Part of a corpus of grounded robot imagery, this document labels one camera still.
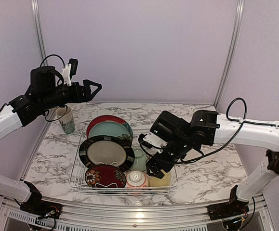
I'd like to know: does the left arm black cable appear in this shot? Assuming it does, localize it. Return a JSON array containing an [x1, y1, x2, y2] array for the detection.
[[39, 54, 66, 122]]

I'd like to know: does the yellow mug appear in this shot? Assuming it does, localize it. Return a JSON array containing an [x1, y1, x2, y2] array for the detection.
[[149, 170, 171, 187]]

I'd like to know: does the black rimmed grey plate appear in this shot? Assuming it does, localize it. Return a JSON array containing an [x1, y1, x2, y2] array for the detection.
[[78, 135, 135, 172]]

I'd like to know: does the aluminium frame post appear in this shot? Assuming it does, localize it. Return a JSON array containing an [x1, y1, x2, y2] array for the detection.
[[31, 0, 46, 61], [213, 0, 245, 109]]

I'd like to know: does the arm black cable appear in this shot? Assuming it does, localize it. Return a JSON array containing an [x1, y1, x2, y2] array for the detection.
[[39, 54, 66, 122], [175, 97, 279, 164]]

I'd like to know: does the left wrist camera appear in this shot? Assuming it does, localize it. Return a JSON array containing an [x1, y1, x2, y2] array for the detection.
[[62, 58, 78, 86]]

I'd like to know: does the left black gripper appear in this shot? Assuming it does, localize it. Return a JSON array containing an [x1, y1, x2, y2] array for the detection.
[[40, 78, 102, 111]]

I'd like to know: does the dark red floral plate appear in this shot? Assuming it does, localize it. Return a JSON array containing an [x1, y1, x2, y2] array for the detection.
[[84, 165, 126, 188]]

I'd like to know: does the red plate with teal flower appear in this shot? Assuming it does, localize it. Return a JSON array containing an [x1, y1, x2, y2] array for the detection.
[[86, 115, 133, 137]]

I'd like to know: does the white and pink bowl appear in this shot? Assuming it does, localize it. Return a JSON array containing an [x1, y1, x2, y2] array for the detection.
[[126, 170, 149, 188]]

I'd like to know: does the white wire dish rack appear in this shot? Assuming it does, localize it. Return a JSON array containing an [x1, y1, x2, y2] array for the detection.
[[69, 130, 178, 195]]

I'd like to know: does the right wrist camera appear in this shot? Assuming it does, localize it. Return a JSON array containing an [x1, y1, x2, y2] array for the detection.
[[138, 133, 167, 153]]

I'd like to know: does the light teal plate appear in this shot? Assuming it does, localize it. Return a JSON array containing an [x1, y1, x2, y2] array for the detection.
[[87, 121, 133, 145]]

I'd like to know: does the pale green ceramic bowl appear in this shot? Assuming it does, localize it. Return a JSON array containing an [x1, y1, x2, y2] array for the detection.
[[130, 148, 147, 172]]

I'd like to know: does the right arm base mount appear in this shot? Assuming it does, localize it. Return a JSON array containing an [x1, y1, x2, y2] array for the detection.
[[207, 201, 249, 220]]

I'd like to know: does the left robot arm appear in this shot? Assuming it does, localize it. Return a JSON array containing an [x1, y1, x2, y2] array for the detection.
[[0, 66, 102, 214]]

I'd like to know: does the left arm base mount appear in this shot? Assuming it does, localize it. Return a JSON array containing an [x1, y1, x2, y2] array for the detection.
[[20, 200, 62, 219]]

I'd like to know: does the floral ceramic tumbler cup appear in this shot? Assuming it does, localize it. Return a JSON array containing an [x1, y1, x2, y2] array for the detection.
[[55, 105, 76, 134]]

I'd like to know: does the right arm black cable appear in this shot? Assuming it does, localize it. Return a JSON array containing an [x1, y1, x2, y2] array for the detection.
[[175, 97, 279, 164]]

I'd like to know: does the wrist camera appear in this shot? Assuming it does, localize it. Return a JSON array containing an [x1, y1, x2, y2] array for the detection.
[[138, 133, 167, 153], [62, 58, 78, 86]]

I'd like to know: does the left aluminium frame post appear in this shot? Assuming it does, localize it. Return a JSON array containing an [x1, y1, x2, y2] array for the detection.
[[31, 0, 46, 61]]

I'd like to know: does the aluminium front frame rail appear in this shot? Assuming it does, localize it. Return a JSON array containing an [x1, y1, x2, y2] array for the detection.
[[0, 195, 275, 231]]

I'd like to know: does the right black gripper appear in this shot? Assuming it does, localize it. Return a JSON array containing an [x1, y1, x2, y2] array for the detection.
[[146, 136, 193, 179]]

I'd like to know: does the right aluminium frame post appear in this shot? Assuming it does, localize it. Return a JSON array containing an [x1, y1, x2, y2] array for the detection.
[[213, 0, 245, 109]]

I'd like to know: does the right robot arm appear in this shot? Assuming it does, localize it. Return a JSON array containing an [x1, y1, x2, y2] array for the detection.
[[143, 110, 279, 216]]

